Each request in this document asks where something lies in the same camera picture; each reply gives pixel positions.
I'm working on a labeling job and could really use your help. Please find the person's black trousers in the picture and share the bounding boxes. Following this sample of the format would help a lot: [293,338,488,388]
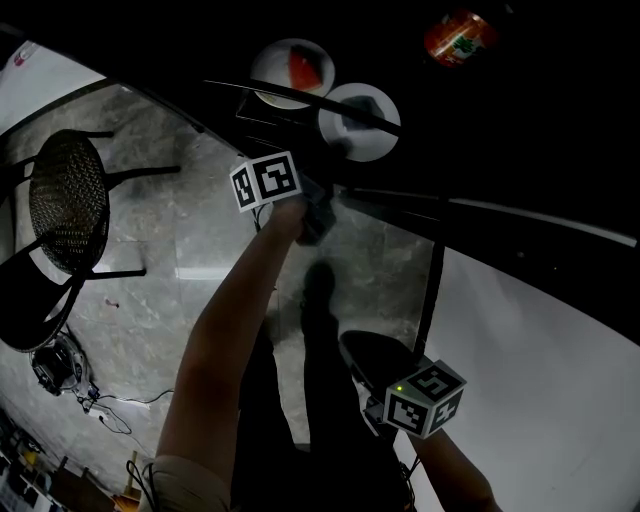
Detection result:
[229,319,416,512]

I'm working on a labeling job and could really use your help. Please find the white round plate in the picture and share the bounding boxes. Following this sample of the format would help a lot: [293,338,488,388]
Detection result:
[318,82,402,163]
[249,38,336,111]

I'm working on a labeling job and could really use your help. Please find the black mini fridge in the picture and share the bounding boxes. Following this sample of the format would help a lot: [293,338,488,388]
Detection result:
[0,0,640,346]

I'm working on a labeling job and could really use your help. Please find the clear bottle with red label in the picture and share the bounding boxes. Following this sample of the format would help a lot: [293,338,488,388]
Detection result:
[9,39,41,71]

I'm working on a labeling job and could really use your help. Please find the black headset with cables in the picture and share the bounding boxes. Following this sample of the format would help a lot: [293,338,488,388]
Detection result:
[30,332,99,401]

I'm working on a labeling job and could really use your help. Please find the person's beige shirt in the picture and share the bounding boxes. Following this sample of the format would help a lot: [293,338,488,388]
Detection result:
[137,452,236,512]

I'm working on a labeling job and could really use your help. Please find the black shoe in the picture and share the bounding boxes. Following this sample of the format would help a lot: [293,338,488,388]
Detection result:
[301,260,337,321]

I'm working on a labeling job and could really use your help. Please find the orange drink bottle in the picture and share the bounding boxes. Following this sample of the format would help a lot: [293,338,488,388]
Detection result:
[423,8,500,69]

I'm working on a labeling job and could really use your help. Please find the wooden stand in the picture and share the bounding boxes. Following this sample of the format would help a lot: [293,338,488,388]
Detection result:
[112,449,146,512]

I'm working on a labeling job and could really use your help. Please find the red watermelon slice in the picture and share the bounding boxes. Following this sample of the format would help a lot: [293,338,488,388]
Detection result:
[288,44,324,92]

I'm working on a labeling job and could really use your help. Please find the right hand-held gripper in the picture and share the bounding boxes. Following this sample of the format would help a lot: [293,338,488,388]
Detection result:
[342,329,467,441]

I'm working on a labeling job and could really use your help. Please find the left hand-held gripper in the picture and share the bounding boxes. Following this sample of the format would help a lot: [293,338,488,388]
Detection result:
[229,139,352,246]

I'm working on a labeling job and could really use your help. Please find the person's left forearm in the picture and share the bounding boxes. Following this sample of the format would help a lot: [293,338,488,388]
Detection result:
[154,197,307,461]

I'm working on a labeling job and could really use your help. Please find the person's right forearm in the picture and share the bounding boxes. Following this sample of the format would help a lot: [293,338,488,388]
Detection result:
[407,427,501,512]

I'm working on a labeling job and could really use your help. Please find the black wicker chair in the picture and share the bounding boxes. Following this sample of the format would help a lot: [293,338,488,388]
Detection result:
[0,128,181,354]

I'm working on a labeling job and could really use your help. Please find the black arm cord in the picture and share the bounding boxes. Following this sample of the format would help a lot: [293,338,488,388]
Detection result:
[125,459,156,512]

